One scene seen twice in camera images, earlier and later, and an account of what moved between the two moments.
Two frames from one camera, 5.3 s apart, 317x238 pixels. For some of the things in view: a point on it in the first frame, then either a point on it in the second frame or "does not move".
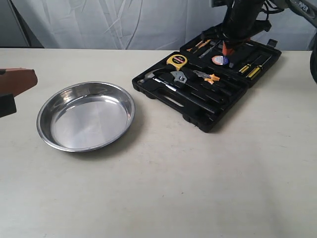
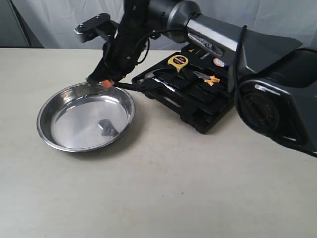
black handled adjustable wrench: [180, 76] → [97, 78]
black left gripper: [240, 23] → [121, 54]
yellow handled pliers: [208, 78] does not move
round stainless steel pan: [85, 116] does not move
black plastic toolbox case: [202, 84] does not move
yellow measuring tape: [177, 60] does not move
